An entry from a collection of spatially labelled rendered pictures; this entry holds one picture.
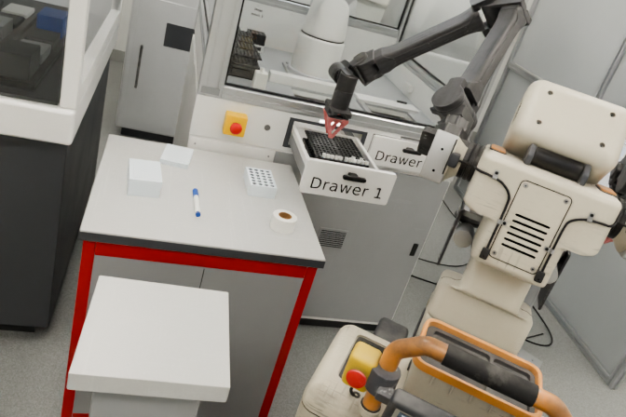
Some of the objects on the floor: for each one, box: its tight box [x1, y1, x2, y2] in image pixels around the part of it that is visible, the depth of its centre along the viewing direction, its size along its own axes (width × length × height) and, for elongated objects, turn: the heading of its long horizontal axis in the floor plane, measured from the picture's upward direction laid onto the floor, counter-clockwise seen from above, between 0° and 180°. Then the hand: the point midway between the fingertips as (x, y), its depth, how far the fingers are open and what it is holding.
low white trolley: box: [61, 134, 325, 417], centre depth 183 cm, size 58×62×76 cm
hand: (330, 133), depth 176 cm, fingers open, 3 cm apart
